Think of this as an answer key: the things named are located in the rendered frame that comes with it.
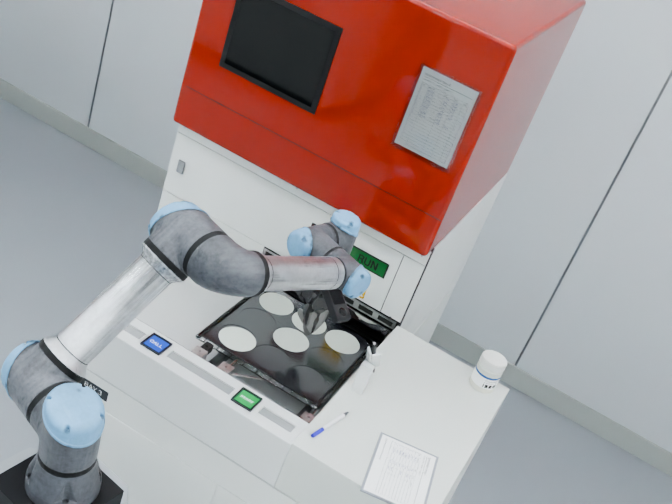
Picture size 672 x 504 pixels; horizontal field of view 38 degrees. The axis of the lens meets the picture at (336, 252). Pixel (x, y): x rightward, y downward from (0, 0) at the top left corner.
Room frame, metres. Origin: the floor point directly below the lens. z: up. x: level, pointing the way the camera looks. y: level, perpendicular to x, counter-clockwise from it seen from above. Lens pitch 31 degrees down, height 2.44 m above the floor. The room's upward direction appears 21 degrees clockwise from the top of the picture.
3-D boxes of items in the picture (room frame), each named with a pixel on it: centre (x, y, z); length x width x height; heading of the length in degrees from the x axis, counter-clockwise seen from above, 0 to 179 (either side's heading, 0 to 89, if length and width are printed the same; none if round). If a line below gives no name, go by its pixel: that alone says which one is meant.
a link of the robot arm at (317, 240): (1.97, 0.05, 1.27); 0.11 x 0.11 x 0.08; 53
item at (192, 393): (1.76, 0.19, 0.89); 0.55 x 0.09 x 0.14; 74
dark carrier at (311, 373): (2.09, 0.03, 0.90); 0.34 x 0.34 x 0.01; 74
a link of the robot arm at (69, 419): (1.37, 0.37, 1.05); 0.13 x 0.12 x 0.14; 53
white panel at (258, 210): (2.36, 0.15, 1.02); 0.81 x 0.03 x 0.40; 74
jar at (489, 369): (2.11, -0.49, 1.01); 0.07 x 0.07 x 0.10
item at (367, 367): (1.92, -0.17, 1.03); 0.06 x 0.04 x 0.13; 164
